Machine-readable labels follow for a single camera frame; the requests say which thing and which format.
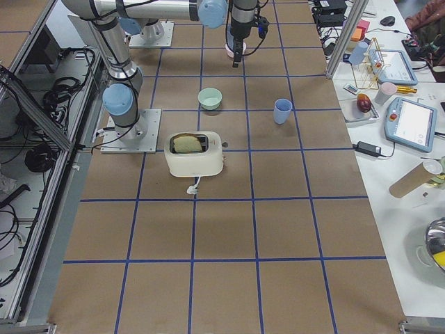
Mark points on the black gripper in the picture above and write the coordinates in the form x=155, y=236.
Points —
x=238, y=33

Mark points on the blue cup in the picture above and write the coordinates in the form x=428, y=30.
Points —
x=282, y=110
x=358, y=53

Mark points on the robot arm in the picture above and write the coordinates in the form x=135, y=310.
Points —
x=121, y=97
x=238, y=16

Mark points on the green bowl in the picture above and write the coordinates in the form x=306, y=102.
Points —
x=210, y=98

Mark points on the toast slice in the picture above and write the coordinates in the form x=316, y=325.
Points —
x=186, y=144

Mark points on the white toaster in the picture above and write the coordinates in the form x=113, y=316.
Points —
x=208, y=162

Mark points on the small remote control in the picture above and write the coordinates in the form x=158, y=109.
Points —
x=351, y=89

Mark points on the blue cup on rack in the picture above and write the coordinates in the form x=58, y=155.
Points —
x=358, y=53

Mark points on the grey scale tray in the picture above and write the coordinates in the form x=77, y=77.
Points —
x=352, y=114

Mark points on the orange sticky notes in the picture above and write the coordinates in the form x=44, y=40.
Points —
x=360, y=30

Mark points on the red apple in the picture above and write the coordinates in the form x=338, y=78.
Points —
x=363, y=103

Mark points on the black power adapter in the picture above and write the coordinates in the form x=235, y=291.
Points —
x=367, y=148

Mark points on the pale pink cup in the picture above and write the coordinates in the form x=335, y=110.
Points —
x=385, y=91

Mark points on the far teach pendant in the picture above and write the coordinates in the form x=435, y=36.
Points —
x=392, y=66

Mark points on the teach pendant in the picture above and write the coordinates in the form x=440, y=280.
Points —
x=392, y=66
x=410, y=124

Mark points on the black computer mouse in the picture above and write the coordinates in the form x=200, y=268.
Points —
x=388, y=21

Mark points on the near teach pendant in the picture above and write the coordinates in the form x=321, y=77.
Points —
x=410, y=124

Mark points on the cardboard tube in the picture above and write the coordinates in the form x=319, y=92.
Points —
x=418, y=176

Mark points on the steel mixing bowl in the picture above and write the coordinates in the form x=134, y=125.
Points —
x=431, y=252

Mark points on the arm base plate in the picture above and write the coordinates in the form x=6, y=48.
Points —
x=142, y=137
x=154, y=36

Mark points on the toaster cord plug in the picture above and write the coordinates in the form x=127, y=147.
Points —
x=194, y=189

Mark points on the gold wire rack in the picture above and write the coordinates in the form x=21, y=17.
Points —
x=363, y=76

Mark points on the aluminium frame post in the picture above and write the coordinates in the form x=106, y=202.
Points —
x=354, y=16

